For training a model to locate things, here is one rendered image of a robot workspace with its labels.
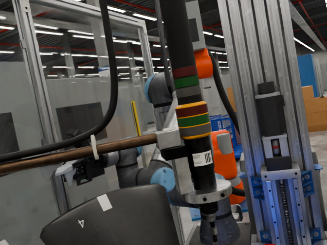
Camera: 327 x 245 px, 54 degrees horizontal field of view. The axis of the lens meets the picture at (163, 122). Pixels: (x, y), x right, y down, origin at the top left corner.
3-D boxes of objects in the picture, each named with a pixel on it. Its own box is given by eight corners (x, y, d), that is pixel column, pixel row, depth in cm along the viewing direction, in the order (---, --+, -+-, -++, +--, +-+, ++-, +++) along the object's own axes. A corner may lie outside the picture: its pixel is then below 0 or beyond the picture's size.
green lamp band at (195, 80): (177, 88, 42) (175, 78, 41) (172, 89, 45) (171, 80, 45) (202, 83, 42) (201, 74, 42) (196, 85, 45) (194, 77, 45)
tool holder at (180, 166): (172, 212, 40) (158, 134, 39) (164, 197, 47) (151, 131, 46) (240, 196, 41) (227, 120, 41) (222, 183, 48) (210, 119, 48)
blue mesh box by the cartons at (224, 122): (216, 163, 709) (209, 119, 702) (235, 150, 815) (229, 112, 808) (255, 161, 662) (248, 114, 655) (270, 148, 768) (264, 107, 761)
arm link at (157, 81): (192, 214, 120) (166, 68, 117) (163, 210, 130) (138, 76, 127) (210, 202, 129) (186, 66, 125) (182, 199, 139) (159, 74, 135)
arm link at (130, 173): (138, 200, 102) (132, 166, 101) (116, 198, 109) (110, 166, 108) (155, 192, 107) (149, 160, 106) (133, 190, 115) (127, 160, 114)
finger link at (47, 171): (29, 183, 92) (63, 178, 94) (26, 163, 91) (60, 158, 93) (31, 179, 95) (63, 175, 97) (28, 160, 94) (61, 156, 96)
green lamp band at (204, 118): (182, 128, 41) (180, 118, 41) (175, 126, 46) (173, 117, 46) (214, 121, 42) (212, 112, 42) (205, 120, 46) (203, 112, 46)
